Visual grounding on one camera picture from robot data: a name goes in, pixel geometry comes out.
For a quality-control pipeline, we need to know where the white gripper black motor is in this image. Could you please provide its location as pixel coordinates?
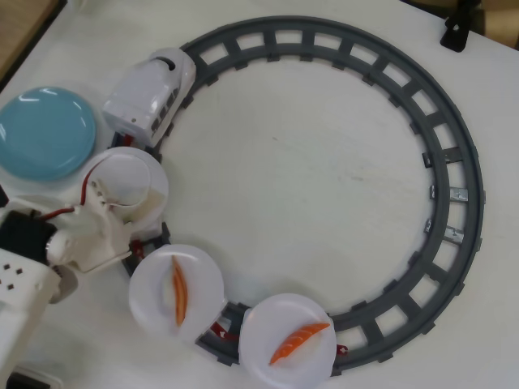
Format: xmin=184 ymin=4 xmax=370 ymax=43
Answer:
xmin=0 ymin=178 xmax=135 ymax=273

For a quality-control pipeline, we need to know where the shrimp sushi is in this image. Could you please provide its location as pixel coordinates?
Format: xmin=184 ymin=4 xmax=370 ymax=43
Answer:
xmin=161 ymin=254 xmax=191 ymax=327

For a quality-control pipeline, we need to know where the blue round dish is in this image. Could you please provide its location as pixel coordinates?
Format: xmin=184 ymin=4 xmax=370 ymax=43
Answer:
xmin=0 ymin=85 xmax=97 ymax=182

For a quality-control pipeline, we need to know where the white Shinkansen toy locomotive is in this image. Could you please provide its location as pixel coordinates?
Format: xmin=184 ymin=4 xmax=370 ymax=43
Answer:
xmin=101 ymin=47 xmax=198 ymax=147

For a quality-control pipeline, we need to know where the salmon sushi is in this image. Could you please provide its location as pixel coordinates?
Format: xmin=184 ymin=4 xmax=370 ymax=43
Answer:
xmin=269 ymin=322 xmax=332 ymax=355

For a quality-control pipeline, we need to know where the white plate wagon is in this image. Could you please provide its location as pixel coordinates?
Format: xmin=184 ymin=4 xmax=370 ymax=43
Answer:
xmin=79 ymin=147 xmax=169 ymax=240
xmin=238 ymin=293 xmax=337 ymax=384
xmin=128 ymin=244 xmax=225 ymax=336

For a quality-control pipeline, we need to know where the grey circular toy track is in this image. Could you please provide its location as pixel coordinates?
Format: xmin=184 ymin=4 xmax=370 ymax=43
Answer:
xmin=107 ymin=15 xmax=487 ymax=368

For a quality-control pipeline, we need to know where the black clamp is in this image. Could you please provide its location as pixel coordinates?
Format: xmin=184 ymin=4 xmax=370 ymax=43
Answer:
xmin=440 ymin=0 xmax=486 ymax=53

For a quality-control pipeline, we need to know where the brown cardboard box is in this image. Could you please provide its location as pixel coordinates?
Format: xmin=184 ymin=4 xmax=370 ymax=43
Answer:
xmin=480 ymin=0 xmax=519 ymax=46

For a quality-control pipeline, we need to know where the red wire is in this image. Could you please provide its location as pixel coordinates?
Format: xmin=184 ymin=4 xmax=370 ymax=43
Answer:
xmin=38 ymin=172 xmax=101 ymax=222

